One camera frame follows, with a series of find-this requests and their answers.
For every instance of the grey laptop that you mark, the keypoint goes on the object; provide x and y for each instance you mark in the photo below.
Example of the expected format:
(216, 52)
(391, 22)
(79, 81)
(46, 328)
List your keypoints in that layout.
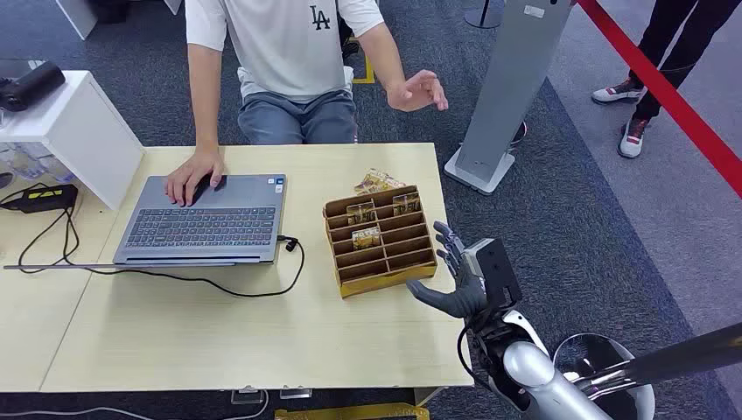
(203, 229)

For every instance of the white and red sneaker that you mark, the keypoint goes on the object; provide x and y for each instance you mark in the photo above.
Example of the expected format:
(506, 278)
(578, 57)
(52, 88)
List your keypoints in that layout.
(617, 93)
(632, 139)

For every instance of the round stanchion base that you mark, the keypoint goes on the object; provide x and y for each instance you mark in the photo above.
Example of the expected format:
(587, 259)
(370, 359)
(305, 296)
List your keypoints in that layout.
(484, 17)

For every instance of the grey kiosk stand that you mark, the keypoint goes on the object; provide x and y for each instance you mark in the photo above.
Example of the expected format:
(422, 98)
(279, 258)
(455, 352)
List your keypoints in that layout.
(510, 87)

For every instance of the black power adapter yellow label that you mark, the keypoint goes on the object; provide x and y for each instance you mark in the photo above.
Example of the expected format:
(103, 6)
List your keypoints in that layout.
(46, 198)

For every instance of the red barrier belt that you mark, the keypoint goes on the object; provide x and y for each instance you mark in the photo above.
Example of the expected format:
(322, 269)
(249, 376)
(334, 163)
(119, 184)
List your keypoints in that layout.
(666, 95)

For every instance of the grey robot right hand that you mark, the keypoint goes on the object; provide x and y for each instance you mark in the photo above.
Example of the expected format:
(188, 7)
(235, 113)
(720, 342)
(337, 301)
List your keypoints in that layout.
(464, 298)

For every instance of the white cabinet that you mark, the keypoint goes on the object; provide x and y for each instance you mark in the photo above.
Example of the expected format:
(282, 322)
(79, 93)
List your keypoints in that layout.
(87, 133)

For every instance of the loose pile of gold cards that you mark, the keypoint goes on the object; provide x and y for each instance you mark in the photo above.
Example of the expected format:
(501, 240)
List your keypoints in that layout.
(377, 181)

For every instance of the clear plastic bottle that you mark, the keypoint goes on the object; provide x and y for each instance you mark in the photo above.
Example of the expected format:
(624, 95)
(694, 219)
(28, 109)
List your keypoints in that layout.
(20, 161)
(58, 169)

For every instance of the gold hotel key card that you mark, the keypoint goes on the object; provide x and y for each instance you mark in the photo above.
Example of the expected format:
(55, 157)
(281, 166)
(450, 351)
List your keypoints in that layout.
(360, 214)
(406, 204)
(366, 239)

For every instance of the person's right hand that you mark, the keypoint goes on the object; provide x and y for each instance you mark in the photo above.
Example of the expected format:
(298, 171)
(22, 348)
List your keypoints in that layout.
(194, 174)

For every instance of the clear desk bracket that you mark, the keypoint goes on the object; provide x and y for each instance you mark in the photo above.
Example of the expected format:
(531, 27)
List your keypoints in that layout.
(295, 393)
(246, 396)

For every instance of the yellow bracket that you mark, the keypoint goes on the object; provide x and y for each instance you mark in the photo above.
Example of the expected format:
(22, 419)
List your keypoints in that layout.
(348, 413)

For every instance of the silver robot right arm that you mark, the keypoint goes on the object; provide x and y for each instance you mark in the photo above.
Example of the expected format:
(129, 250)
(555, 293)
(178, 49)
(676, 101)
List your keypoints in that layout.
(533, 371)

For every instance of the wooden slotted card holder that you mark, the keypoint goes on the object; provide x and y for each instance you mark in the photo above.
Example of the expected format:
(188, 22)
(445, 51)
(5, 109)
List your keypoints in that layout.
(385, 261)

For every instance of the person's right forearm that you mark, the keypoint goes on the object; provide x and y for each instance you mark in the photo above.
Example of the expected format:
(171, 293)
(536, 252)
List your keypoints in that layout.
(206, 110)

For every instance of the standing person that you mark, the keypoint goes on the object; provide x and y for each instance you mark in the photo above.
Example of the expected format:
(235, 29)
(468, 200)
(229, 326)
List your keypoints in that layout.
(672, 40)

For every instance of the black and chrome pole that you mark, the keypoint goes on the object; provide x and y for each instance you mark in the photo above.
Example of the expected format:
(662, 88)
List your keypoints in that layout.
(684, 353)

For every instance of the person's left hand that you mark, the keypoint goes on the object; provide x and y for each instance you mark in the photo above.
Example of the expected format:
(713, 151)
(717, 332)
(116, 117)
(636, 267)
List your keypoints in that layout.
(411, 93)

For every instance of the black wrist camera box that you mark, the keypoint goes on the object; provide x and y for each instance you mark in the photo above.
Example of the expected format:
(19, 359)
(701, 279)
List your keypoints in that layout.
(495, 269)

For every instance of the person's left forearm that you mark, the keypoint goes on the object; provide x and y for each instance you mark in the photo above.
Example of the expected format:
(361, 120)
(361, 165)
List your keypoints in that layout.
(385, 64)

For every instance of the seated person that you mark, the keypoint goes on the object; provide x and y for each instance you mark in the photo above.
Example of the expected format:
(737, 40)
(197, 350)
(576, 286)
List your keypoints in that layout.
(284, 52)

